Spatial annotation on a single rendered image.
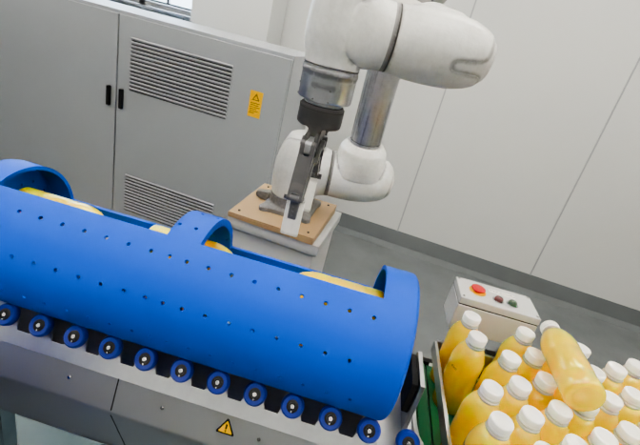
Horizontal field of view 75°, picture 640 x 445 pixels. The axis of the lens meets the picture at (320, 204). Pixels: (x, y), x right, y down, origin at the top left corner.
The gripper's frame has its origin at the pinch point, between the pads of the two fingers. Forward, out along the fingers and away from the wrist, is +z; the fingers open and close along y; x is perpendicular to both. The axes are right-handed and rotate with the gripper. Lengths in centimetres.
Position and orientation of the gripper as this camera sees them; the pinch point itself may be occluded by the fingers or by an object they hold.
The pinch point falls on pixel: (298, 212)
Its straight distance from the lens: 76.0
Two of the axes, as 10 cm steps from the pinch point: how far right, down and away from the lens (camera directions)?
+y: -1.7, 3.6, -9.2
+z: -2.2, 8.9, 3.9
